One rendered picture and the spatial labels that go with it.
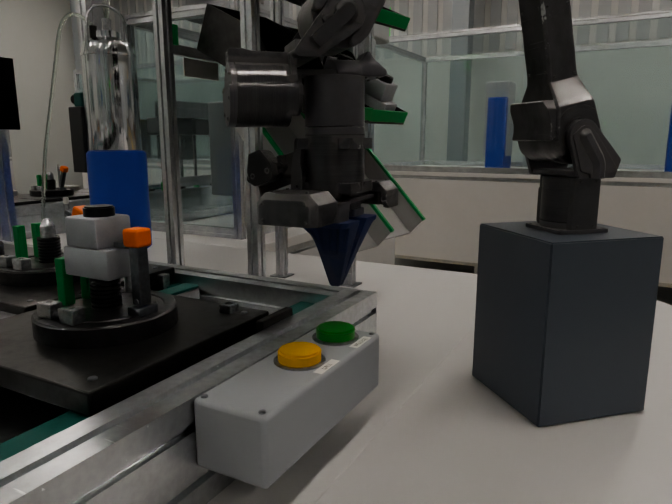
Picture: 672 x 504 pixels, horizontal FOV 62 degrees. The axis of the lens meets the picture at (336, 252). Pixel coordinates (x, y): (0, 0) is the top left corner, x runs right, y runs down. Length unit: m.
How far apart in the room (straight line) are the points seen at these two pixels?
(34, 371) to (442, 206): 4.35
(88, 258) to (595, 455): 0.53
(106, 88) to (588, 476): 1.40
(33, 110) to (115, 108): 11.51
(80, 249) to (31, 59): 12.65
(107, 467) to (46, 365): 0.15
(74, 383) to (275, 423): 0.17
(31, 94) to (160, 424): 12.75
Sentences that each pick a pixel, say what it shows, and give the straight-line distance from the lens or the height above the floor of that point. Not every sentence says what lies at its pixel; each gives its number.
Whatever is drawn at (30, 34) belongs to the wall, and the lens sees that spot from 13.32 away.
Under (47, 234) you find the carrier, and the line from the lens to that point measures 0.88.
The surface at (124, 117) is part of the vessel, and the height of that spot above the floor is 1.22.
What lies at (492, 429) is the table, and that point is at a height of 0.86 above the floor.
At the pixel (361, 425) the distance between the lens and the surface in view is 0.63.
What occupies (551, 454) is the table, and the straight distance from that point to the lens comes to 0.62.
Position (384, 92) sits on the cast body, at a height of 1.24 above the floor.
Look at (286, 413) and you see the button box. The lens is 0.45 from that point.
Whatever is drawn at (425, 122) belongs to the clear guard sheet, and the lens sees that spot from 4.79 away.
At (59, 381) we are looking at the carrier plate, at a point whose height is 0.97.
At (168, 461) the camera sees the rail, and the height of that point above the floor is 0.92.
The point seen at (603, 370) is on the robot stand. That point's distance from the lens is 0.68.
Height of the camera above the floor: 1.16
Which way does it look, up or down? 11 degrees down
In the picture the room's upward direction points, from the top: straight up
